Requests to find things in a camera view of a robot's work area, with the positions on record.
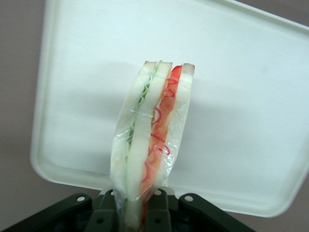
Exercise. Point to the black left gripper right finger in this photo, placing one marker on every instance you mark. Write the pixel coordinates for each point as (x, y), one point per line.
(188, 215)

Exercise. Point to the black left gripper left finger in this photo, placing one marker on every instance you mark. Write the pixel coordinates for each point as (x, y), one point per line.
(72, 215)

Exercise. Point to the plastic sandwich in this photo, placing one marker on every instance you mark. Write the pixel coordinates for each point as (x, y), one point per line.
(144, 135)

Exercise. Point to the cream plastic tray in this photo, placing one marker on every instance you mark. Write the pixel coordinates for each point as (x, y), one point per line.
(231, 101)

